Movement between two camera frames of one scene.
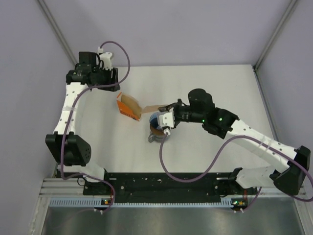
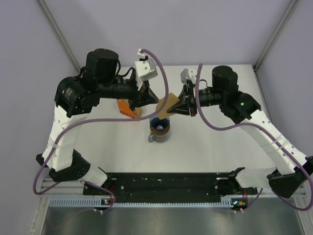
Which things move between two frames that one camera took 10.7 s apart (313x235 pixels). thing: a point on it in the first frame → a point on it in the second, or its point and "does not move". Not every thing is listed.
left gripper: [109, 72] → [142, 97]
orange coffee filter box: [129, 106] does not move
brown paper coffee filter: [151, 108] → [171, 100]
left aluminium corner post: [57, 32] does not move
